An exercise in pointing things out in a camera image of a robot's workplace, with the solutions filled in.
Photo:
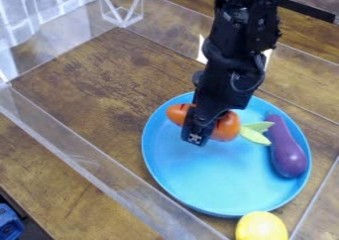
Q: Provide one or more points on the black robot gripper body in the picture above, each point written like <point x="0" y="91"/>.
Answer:
<point x="227" y="82"/>

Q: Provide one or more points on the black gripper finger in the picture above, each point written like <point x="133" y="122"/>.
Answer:
<point x="217" y="130"/>

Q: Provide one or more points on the orange toy carrot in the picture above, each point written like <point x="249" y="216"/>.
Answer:
<point x="249" y="131"/>

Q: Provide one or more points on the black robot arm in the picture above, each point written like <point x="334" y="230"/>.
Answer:
<point x="244" y="31"/>

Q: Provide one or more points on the blue round plate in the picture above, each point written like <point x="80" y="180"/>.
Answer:
<point x="224" y="179"/>

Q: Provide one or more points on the purple toy eggplant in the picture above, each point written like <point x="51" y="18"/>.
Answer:
<point x="287" y="156"/>

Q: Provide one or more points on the yellow toy fruit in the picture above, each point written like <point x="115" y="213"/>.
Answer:
<point x="260" y="225"/>

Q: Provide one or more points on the blue plastic object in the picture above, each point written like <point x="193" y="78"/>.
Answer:
<point x="11" y="224"/>

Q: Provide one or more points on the clear acrylic enclosure wall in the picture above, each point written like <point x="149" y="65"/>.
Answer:
<point x="87" y="67"/>

